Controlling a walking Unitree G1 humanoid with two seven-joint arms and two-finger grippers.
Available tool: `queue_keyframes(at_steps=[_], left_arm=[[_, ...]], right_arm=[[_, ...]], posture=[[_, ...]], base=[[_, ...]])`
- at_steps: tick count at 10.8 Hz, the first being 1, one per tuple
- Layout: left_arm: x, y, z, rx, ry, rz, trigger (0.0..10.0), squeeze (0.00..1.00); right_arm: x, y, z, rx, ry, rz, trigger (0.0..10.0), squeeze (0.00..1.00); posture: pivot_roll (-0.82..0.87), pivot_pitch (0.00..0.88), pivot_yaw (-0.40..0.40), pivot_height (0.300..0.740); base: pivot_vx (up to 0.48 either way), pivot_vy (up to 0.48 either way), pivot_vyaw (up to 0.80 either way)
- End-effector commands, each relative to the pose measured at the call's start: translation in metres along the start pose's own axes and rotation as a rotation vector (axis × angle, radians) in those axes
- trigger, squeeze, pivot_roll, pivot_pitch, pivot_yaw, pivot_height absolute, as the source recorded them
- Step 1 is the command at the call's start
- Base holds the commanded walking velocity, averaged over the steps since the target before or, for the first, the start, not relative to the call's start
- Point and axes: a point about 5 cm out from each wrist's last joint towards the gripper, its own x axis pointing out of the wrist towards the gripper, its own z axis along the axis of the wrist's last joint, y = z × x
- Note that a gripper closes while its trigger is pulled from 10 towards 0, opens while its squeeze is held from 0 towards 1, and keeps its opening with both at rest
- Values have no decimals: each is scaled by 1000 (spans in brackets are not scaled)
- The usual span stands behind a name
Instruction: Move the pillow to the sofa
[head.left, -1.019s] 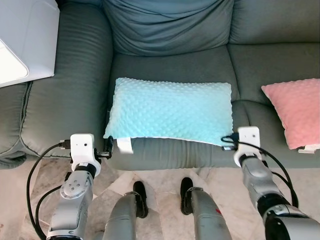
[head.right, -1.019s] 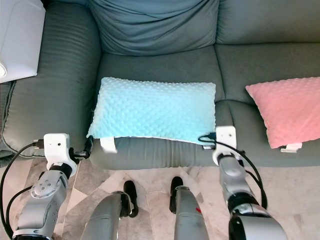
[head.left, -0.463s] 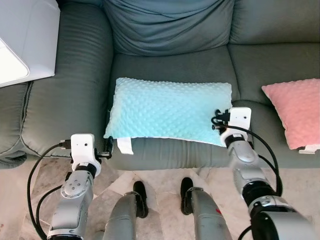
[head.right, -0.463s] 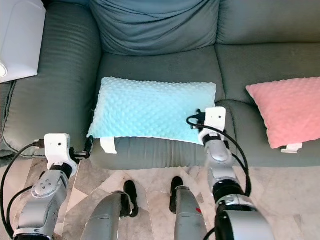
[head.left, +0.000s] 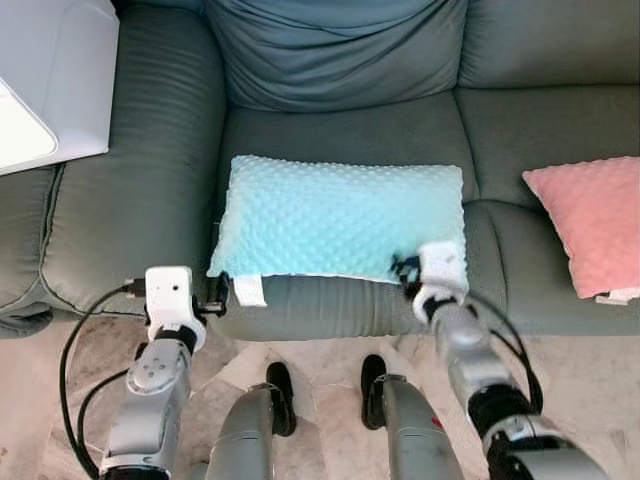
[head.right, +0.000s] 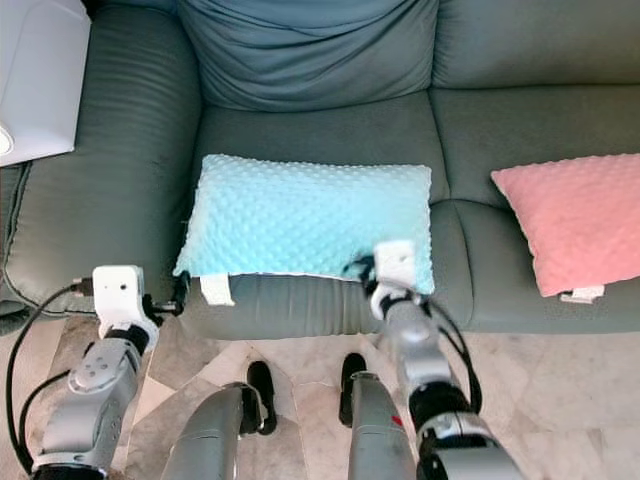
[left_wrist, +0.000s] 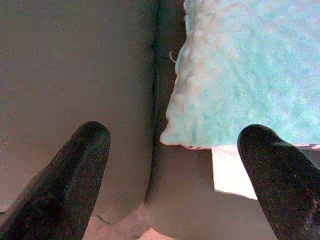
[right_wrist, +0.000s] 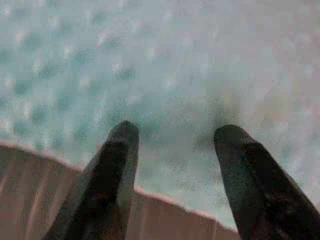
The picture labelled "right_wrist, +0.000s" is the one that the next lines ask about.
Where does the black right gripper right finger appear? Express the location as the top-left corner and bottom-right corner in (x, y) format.
(214, 124), (320, 240)

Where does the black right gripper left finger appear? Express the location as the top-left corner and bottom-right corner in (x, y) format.
(43, 120), (140, 240)

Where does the turquoise dotted pillow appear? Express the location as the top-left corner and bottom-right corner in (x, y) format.
(0, 0), (320, 233)

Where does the dark fabric sofa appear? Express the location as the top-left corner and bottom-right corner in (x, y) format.
(0, 142), (241, 240)

